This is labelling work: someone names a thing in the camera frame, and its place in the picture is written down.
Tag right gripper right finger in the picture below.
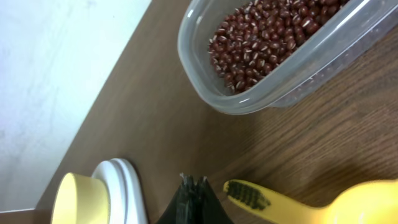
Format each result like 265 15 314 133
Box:
196 177 233 224

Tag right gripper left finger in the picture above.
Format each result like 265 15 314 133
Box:
157 174 196 224

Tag yellow measuring scoop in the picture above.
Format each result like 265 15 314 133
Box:
223 179 398 224

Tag white digital kitchen scale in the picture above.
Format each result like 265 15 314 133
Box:
92 158 148 224

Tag yellow plastic bowl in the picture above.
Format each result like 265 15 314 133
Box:
51 172 110 224

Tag clear plastic container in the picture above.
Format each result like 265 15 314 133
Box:
177 0 397 115

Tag red beans in container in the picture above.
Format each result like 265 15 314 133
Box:
208 0 347 94

